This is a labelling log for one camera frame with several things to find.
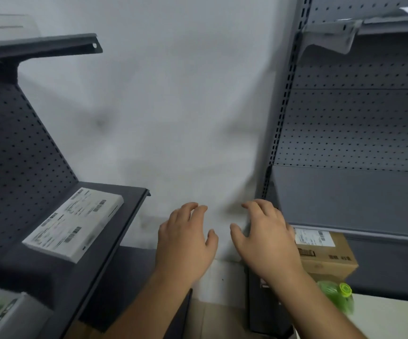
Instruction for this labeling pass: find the flat white labelled box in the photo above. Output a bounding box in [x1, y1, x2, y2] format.
[22, 187, 124, 264]

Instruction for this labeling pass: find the light grey pegboard shelving unit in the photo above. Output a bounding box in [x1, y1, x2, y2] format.
[248, 0, 408, 339]

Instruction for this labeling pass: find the person's right hand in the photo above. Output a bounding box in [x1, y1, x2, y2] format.
[230, 199, 305, 284]

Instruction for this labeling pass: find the translucent plastic label holder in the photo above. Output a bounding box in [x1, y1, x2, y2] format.
[302, 19, 364, 55]

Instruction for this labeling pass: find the person's right forearm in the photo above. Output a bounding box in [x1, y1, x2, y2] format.
[257, 270, 368, 339]

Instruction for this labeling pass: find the brown cardboard box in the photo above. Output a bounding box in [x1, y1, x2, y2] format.
[293, 227, 359, 283]

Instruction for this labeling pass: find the person's left forearm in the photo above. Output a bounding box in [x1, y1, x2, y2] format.
[106, 270, 208, 339]

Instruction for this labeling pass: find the person's left hand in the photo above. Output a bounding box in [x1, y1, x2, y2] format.
[154, 202, 219, 284]

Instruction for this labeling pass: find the dark grey pegboard shelving unit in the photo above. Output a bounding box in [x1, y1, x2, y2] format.
[0, 33, 151, 339]

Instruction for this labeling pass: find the white shipping label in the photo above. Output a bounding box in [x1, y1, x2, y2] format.
[293, 228, 333, 246]

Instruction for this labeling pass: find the grey box with green label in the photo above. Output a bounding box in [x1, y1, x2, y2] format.
[0, 284, 54, 339]

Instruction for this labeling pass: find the green plastic bottle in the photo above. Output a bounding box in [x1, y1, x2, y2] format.
[316, 280, 355, 317]

